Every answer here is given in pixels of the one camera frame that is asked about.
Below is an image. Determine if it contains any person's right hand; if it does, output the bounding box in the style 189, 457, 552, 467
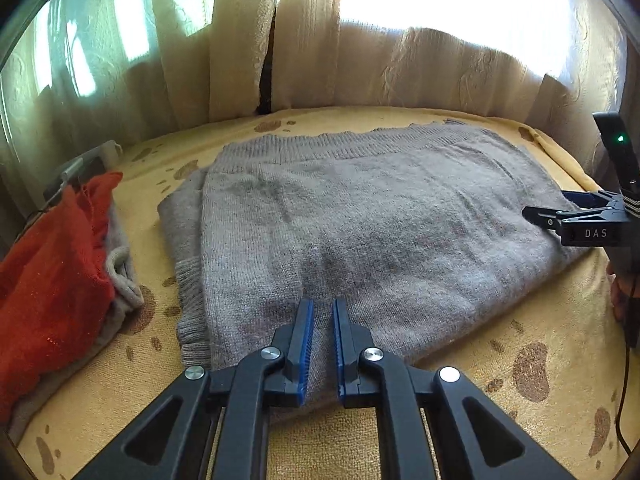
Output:
606, 262, 636, 321

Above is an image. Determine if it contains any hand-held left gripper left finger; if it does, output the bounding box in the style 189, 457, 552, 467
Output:
75, 297, 316, 480

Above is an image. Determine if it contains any beige knit sweater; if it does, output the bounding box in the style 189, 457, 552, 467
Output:
7, 200, 146, 441

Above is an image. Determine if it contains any grey knit sweater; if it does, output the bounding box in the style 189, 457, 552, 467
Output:
157, 119, 596, 406

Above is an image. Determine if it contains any red knit sweater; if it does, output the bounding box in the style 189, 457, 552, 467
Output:
0, 170, 124, 411

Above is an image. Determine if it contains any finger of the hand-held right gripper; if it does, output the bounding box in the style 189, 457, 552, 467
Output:
522, 205, 568, 235
562, 189, 613, 211

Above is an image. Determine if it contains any white power strip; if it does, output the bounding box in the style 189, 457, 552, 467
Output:
42, 140, 123, 211

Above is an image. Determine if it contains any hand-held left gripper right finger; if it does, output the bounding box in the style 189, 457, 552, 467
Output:
332, 297, 568, 480

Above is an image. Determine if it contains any orange paw print blanket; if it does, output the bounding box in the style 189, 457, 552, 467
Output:
10, 105, 633, 480

